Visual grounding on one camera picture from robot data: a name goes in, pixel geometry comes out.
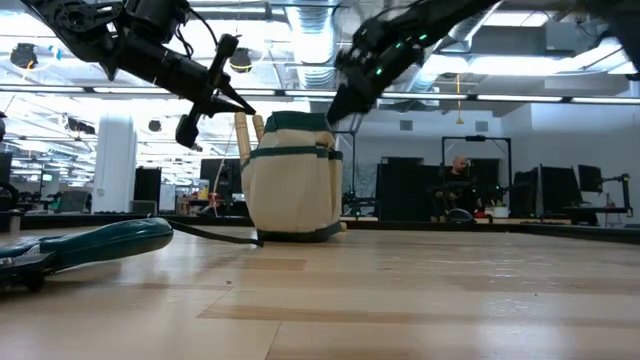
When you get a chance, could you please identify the teal-handled pruning shears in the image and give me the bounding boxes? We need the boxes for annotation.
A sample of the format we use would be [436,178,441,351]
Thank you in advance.
[0,217,175,294]

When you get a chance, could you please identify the silver ventilation duct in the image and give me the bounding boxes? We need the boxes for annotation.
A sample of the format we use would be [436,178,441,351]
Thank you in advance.
[284,0,346,91]

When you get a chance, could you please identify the black rig frame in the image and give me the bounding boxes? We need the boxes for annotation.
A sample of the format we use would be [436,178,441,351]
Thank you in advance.
[441,134,513,221]

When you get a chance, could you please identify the large black monitor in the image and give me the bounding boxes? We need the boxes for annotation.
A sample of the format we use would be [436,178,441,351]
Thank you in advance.
[539,165,584,217]

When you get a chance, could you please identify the black partition panel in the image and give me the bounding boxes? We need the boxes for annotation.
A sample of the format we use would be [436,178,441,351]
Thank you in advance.
[375,157,444,222]

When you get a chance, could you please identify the yellow hanging plug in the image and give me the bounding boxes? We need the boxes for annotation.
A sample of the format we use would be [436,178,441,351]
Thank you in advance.
[454,73,465,126]

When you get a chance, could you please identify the grey rounded object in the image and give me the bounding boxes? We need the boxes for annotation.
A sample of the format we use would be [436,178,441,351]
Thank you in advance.
[445,207,476,224]

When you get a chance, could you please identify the black table edge rail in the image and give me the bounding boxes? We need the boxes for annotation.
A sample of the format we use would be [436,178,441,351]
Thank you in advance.
[0,213,640,246]

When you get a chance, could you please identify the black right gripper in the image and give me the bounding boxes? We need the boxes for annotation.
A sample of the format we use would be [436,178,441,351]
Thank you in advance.
[327,42,426,125]

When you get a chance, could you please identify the white building pillar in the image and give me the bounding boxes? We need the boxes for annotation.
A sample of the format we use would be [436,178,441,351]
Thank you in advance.
[91,113,138,215]

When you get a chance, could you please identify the beige green-trimmed gardening bag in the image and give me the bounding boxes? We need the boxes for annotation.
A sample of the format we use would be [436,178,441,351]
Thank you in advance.
[240,110,347,244]

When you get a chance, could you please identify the grey office chair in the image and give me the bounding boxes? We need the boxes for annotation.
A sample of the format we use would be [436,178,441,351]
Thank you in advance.
[53,189,92,215]

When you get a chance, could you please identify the black cord reel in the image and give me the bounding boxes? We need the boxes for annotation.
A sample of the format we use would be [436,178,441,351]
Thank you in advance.
[9,42,39,70]
[228,46,254,74]

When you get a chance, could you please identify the person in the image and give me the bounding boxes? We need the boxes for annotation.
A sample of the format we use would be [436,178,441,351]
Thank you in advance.
[429,154,481,221]

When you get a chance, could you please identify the small black monitor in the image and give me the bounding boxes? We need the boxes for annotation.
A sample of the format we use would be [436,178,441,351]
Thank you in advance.
[578,164,605,194]

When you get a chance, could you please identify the long LED light bar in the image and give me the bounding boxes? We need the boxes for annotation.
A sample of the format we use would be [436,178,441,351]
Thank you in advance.
[0,84,640,106]

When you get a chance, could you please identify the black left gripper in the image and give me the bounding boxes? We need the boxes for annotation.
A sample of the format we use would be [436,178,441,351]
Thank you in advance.
[174,32,257,149]

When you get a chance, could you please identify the black shears wrist strap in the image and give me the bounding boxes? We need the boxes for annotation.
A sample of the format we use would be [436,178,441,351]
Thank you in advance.
[167,218,265,248]

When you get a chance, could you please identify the black cabinet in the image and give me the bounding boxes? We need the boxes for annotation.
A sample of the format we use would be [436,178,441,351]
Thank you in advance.
[133,166,163,215]

